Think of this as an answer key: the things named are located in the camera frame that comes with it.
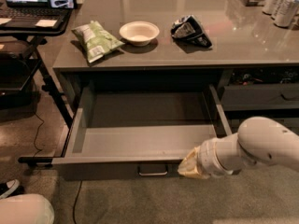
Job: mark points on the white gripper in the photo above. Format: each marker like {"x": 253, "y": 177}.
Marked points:
{"x": 206, "y": 158}

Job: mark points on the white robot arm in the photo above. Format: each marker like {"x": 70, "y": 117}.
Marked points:
{"x": 258, "y": 142}

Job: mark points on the grey right top drawer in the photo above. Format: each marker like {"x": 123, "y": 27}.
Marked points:
{"x": 260, "y": 97}

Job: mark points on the black chip bag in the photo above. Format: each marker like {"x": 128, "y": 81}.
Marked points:
{"x": 189, "y": 29}

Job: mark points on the white paper bowl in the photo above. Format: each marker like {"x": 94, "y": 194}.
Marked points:
{"x": 139, "y": 33}

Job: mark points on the green chip bag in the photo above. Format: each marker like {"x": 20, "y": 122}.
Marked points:
{"x": 96, "y": 41}

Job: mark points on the white trouser knee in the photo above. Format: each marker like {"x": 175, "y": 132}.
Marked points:
{"x": 26, "y": 209}

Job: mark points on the white can right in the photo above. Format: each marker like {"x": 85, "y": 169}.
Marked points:
{"x": 286, "y": 13}

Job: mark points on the black white sneaker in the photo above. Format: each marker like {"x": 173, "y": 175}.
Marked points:
{"x": 8, "y": 188}

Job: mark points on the white can middle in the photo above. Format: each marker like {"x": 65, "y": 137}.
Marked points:
{"x": 280, "y": 2}

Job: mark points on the yellow sticky note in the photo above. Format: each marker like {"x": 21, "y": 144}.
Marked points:
{"x": 46, "y": 23}

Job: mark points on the black smartphone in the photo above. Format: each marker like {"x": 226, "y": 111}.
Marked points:
{"x": 63, "y": 4}

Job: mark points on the open black laptop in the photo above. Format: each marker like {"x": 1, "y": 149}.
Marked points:
{"x": 24, "y": 14}

